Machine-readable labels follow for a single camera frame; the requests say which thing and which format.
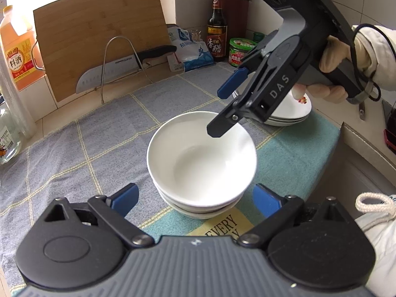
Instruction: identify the white plate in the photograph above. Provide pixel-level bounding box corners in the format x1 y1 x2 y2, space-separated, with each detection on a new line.
264 113 310 127
272 91 312 118
264 119 305 127

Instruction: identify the right gloved hand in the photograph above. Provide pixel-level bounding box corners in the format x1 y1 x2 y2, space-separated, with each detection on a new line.
291 25 395 103

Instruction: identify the green cap small jar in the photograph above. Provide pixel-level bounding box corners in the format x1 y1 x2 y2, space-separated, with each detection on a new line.
253 31 266 43

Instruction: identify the green lid mushroom sauce jar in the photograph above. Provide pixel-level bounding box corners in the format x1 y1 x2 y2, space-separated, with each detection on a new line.
228 38 257 67

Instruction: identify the white blue salt bag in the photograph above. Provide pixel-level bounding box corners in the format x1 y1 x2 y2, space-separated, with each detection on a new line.
167 24 214 72

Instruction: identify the dark vinegar bottle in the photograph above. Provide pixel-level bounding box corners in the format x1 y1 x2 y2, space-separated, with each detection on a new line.
206 0 227 62

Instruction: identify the grey checked cloth mat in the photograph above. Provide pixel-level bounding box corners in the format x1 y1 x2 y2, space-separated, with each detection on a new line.
1 63 233 296

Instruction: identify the white bowl centre left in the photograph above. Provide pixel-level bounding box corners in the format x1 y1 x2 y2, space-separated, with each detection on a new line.
159 191 243 213

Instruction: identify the white bowl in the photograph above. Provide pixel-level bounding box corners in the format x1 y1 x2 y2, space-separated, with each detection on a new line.
159 191 243 213
168 201 238 219
146 111 258 207

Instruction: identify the white bowl far left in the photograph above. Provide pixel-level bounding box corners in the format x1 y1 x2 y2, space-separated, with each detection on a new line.
168 201 238 219

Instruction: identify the dark red knife block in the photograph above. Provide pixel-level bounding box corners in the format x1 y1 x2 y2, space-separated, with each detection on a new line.
222 0 249 40

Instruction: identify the white bowl front left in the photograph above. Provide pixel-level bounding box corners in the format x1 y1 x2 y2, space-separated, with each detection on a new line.
146 111 258 207

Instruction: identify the large glass jar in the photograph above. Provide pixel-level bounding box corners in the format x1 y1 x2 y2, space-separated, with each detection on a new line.
0 96 22 165

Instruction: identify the plastic wrap roll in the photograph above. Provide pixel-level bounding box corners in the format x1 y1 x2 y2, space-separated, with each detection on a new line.
0 53 37 139

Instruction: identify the bamboo cutting board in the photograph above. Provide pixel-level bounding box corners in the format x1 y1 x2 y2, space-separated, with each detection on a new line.
34 0 171 102

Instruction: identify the orange cooking wine jug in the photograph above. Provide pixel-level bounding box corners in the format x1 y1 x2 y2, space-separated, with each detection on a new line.
1 5 45 91

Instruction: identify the black cable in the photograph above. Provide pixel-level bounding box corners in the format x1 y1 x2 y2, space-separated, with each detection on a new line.
350 23 396 102

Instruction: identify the metal wire board rack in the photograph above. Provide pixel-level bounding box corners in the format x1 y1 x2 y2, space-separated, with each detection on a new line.
100 36 153 105

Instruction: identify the kitchen knife black handle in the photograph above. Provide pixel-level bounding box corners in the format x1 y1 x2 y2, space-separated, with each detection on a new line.
75 45 176 94

